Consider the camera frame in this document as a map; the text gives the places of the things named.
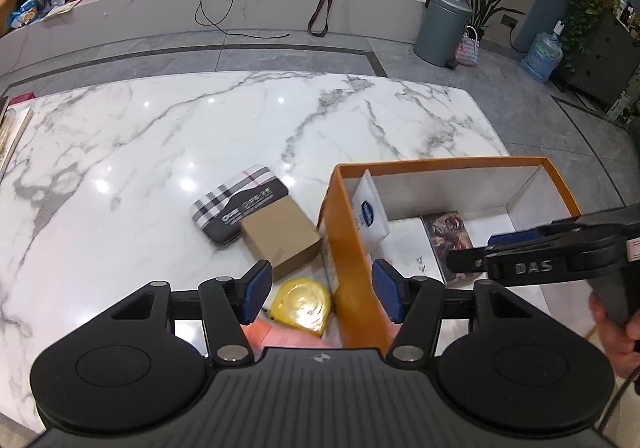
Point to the yellow round packet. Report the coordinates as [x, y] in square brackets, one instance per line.
[300, 305]

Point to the printed picture box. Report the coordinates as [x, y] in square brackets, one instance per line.
[447, 243]

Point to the dark cabinet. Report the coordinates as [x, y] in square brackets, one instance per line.
[605, 67]

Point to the gold vase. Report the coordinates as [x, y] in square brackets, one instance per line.
[5, 10]

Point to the person's right hand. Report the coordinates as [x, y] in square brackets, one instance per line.
[620, 348]

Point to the loose papers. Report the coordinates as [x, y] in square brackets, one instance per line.
[61, 10]

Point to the plaid tin case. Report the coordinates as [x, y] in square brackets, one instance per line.
[227, 210]

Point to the white packet blue label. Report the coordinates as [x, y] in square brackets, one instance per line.
[367, 208]

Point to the marble television console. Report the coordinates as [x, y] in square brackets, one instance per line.
[150, 12]

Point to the small brown cardboard box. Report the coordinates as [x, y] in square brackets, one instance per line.
[280, 238]

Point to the orange cardboard box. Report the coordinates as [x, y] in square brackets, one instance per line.
[350, 248]

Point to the small woven bag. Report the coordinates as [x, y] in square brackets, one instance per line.
[467, 50]

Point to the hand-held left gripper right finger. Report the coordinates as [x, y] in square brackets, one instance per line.
[386, 290]

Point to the pink packet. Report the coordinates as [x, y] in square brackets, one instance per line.
[290, 338]

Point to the leafy green plant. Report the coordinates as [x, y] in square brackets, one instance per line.
[592, 2]

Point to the blue water jug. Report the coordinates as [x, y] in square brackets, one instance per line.
[542, 55]

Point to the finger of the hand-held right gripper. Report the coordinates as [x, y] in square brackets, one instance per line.
[510, 238]
[467, 260]

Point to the blue snack bags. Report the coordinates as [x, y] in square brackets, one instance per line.
[24, 13]

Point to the grey trash bin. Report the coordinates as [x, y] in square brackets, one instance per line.
[440, 32]

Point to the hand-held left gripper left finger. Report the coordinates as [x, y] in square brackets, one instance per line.
[256, 290]

